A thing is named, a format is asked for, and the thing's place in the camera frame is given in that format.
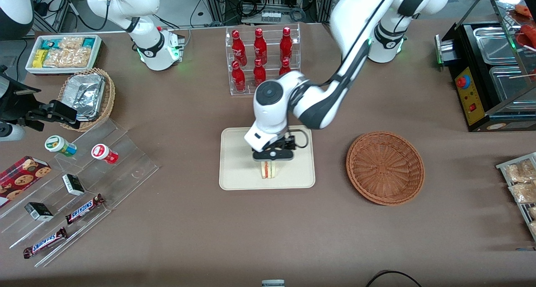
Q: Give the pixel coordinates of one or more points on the red emergency stop button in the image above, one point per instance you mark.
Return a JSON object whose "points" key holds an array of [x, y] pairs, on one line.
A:
{"points": [[462, 82]]}

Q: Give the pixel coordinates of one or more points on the light wicker basket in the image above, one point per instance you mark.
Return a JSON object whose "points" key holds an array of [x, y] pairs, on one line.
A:
{"points": [[108, 98]]}

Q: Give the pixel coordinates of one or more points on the yellow snack packet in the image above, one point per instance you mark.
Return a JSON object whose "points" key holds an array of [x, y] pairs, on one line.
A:
{"points": [[39, 57]]}

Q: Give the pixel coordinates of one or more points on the small black carton box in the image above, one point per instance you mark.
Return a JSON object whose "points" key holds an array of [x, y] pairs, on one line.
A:
{"points": [[39, 211], [74, 185]]}

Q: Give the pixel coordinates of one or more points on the brown wicker basket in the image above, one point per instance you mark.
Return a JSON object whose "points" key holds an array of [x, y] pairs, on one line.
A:
{"points": [[385, 167]]}

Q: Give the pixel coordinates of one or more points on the triangular sandwich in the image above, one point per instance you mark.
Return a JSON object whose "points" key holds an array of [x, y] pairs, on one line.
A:
{"points": [[270, 170]]}

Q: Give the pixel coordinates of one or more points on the stainless steel pan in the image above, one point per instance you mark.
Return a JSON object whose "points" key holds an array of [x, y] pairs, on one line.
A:
{"points": [[508, 84], [494, 44]]}

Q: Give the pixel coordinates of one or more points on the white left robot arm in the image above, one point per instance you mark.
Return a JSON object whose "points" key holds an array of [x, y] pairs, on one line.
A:
{"points": [[351, 48]]}

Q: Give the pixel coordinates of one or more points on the small grey device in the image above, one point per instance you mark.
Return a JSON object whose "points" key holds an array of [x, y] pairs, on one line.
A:
{"points": [[273, 283]]}

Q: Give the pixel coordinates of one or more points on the red cola bottle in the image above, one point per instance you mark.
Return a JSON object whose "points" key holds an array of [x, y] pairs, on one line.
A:
{"points": [[260, 46], [238, 78], [259, 73], [238, 48], [286, 44], [284, 67]]}

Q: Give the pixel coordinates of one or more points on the beige rectangular plastic tray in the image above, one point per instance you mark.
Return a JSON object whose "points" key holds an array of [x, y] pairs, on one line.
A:
{"points": [[238, 174]]}

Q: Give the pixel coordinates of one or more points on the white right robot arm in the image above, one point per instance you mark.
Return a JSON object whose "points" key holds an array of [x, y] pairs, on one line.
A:
{"points": [[146, 48]]}

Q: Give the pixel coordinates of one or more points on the Snickers chocolate bar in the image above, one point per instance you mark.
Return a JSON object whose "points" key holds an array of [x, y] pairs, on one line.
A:
{"points": [[83, 208], [45, 242]]}

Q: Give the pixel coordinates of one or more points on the silver foil packet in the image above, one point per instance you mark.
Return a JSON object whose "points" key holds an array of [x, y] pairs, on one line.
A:
{"points": [[86, 92]]}

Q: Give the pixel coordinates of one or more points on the white power strip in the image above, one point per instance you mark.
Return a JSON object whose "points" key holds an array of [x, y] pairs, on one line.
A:
{"points": [[271, 16]]}

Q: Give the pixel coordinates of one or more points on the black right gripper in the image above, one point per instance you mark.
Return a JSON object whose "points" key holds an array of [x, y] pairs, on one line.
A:
{"points": [[16, 106]]}

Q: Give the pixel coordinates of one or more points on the red chocolate chip cookie box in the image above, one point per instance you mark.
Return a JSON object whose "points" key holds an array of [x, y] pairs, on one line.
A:
{"points": [[21, 176]]}

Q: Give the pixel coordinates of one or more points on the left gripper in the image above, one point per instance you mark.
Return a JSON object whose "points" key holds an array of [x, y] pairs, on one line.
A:
{"points": [[288, 144]]}

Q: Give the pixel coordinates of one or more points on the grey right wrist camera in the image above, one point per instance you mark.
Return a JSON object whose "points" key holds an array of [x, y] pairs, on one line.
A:
{"points": [[10, 133]]}

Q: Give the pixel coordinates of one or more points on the clear acrylic stepped display shelf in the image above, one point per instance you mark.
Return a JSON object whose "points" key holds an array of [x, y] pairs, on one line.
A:
{"points": [[130, 170]]}

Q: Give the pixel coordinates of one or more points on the clear acrylic bottle rack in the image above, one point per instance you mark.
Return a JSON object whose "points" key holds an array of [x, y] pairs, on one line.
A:
{"points": [[270, 90]]}

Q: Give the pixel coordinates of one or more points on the white rectangular snack bin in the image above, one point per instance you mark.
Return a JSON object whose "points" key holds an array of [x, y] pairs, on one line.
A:
{"points": [[29, 67]]}

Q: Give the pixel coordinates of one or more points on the clear rice cracker packet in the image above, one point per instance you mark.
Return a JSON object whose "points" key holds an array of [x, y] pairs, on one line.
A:
{"points": [[67, 57], [71, 42]]}

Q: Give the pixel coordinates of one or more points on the teal snack packet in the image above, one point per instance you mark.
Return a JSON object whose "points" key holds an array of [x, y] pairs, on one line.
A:
{"points": [[50, 43], [89, 42]]}

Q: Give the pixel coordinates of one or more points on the black hot food display machine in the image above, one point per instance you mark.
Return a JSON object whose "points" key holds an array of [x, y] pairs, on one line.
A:
{"points": [[473, 107]]}

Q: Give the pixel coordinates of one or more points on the green lidded small jar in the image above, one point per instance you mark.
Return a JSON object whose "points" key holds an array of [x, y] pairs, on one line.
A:
{"points": [[56, 144]]}

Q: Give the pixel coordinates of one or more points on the red lidded small jar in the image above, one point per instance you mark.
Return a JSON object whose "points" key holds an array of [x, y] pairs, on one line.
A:
{"points": [[100, 151]]}

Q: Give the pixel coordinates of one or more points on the clear bagged pastry packet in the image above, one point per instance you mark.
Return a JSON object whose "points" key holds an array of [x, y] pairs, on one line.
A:
{"points": [[533, 213], [524, 193], [521, 170]]}

